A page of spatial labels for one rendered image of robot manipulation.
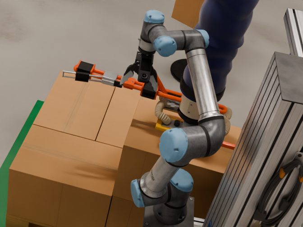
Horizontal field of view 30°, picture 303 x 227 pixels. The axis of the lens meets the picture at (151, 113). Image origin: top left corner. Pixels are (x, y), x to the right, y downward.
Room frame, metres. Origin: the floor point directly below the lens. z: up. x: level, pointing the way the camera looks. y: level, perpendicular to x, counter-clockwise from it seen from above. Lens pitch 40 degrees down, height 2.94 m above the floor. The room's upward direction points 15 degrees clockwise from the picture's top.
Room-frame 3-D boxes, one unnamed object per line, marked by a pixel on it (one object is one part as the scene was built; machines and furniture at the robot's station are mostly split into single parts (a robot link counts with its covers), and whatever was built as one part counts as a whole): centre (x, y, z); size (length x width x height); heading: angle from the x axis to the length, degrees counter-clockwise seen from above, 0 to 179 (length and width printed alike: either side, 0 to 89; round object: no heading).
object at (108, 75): (2.33, 0.25, 1.18); 0.07 x 0.07 x 0.04; 88
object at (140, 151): (2.31, -0.21, 0.74); 0.60 x 0.40 x 0.40; 88
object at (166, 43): (1.79, 0.01, 1.82); 0.11 x 0.11 x 0.08; 31
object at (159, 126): (2.22, -0.21, 1.08); 0.34 x 0.10 x 0.05; 88
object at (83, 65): (2.34, 0.39, 1.18); 0.08 x 0.07 x 0.05; 88
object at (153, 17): (1.87, 0.08, 1.82); 0.09 x 0.08 x 0.11; 31
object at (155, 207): (1.68, -0.19, 1.09); 0.15 x 0.15 x 0.10
